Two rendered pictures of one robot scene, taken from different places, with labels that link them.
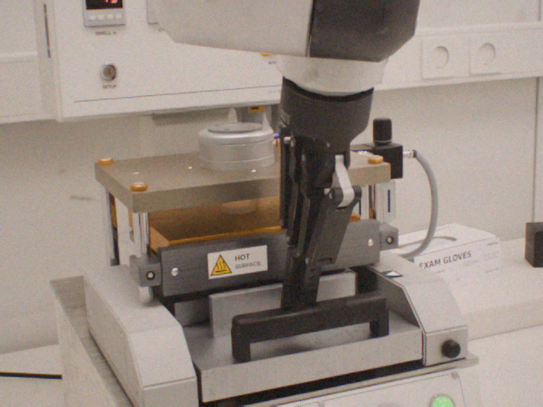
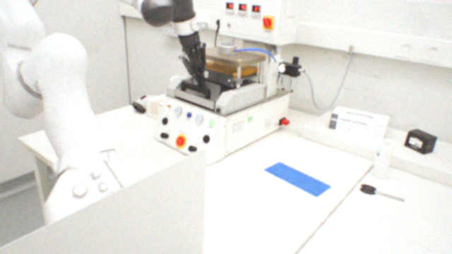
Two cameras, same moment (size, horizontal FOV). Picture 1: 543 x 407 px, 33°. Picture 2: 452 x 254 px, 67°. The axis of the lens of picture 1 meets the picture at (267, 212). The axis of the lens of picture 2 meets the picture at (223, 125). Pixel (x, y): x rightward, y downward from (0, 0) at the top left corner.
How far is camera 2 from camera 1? 1.26 m
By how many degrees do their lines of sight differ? 59
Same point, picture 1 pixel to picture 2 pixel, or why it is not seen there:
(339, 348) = (197, 97)
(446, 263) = (353, 123)
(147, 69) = (236, 26)
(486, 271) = (375, 135)
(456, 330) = (222, 106)
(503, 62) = (442, 58)
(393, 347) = (207, 103)
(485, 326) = (342, 147)
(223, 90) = (253, 36)
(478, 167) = (427, 102)
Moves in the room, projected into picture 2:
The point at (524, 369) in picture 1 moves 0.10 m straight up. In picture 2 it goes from (323, 159) to (328, 136)
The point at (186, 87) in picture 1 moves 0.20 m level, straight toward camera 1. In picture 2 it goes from (244, 33) to (204, 35)
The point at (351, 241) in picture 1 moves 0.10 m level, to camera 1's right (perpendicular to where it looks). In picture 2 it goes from (225, 78) to (238, 85)
